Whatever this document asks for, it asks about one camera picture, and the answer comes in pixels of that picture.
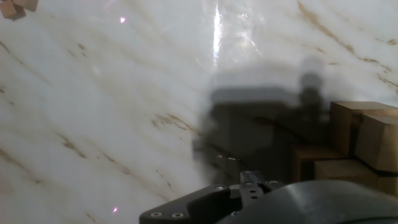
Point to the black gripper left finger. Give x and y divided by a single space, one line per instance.
202 205

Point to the marble pattern table sheet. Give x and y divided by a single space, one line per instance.
93 93

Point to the large wooden cube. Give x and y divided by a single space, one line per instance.
314 153
340 131
377 143
348 175

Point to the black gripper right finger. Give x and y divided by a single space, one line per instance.
275 184

